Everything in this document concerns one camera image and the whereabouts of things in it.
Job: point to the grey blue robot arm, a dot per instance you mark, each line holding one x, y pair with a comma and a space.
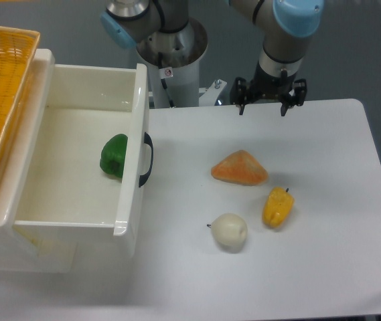
288, 27

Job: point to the white pear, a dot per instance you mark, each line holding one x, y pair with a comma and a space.
229, 231

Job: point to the green bell pepper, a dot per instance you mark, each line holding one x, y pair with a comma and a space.
113, 155

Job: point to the white top drawer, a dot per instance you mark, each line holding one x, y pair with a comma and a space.
66, 195

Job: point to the white metal bracket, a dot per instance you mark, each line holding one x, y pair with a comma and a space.
213, 95

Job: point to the white drawer cabinet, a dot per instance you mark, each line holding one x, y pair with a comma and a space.
21, 250

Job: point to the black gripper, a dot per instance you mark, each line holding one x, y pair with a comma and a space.
266, 86

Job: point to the orange triangular bread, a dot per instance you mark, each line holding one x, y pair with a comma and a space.
240, 168

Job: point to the yellow woven basket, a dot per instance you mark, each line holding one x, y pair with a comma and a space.
17, 49

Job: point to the yellow bell pepper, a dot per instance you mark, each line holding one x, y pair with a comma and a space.
277, 207

